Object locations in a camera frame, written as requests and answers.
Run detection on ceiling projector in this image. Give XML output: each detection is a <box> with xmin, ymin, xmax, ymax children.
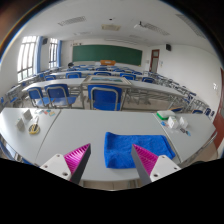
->
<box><xmin>133</xmin><ymin>21</ymin><xmax>150</xmax><ymax>32</ymax></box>

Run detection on large window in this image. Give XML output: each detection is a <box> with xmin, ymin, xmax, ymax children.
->
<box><xmin>17</xmin><ymin>35</ymin><xmax>38</xmax><ymax>82</ymax></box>

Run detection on green and white box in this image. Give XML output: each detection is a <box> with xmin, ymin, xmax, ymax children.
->
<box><xmin>156</xmin><ymin>109</ymin><xmax>176</xmax><ymax>121</ymax></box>

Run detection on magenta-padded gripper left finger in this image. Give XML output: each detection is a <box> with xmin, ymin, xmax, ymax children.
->
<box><xmin>39</xmin><ymin>143</ymin><xmax>92</xmax><ymax>185</ymax></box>

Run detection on blue towel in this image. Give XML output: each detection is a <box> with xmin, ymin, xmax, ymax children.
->
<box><xmin>103</xmin><ymin>131</ymin><xmax>176</xmax><ymax>169</ymax></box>

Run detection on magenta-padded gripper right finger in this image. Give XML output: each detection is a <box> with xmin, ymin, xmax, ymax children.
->
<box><xmin>130</xmin><ymin>143</ymin><xmax>182</xmax><ymax>187</ymax></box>

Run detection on orange lectern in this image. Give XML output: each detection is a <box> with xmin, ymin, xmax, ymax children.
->
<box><xmin>99</xmin><ymin>59</ymin><xmax>117</xmax><ymax>67</ymax></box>

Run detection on red-brown side door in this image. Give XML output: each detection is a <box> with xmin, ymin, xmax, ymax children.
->
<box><xmin>213</xmin><ymin>68</ymin><xmax>224</xmax><ymax>150</ymax></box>

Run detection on framed picture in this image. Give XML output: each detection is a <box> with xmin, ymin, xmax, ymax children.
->
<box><xmin>82</xmin><ymin>75</ymin><xmax>133</xmax><ymax>87</ymax></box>

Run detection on blue curtain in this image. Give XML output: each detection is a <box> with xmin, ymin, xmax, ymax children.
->
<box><xmin>35</xmin><ymin>35</ymin><xmax>44</xmax><ymax>74</ymax></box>
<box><xmin>56</xmin><ymin>39</ymin><xmax>63</xmax><ymax>68</ymax></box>

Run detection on narrow window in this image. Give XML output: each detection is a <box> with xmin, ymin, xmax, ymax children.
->
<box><xmin>48</xmin><ymin>37</ymin><xmax>59</xmax><ymax>69</ymax></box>

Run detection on rows of grey desks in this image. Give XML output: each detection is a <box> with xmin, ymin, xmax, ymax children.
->
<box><xmin>6</xmin><ymin>64</ymin><xmax>209</xmax><ymax>111</ymax></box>

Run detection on small white carton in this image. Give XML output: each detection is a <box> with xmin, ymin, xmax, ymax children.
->
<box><xmin>167</xmin><ymin>115</ymin><xmax>181</xmax><ymax>130</ymax></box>
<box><xmin>178</xmin><ymin>117</ymin><xmax>189</xmax><ymax>130</ymax></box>

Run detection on brown door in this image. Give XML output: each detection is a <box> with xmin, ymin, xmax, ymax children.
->
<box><xmin>149</xmin><ymin>49</ymin><xmax>160</xmax><ymax>73</ymax></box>

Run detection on ceiling air vent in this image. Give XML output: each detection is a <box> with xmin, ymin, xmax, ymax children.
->
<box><xmin>101</xmin><ymin>23</ymin><xmax>121</xmax><ymax>32</ymax></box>

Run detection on group of ceiling lights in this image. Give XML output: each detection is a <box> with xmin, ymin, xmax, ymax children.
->
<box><xmin>57</xmin><ymin>13</ymin><xmax>208</xmax><ymax>41</ymax></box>

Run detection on group of blue chairs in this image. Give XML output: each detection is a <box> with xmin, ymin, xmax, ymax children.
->
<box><xmin>0</xmin><ymin>64</ymin><xmax>216</xmax><ymax>118</ymax></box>

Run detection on green chalkboard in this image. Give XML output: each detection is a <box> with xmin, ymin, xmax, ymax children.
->
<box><xmin>72</xmin><ymin>44</ymin><xmax>143</xmax><ymax>66</ymax></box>

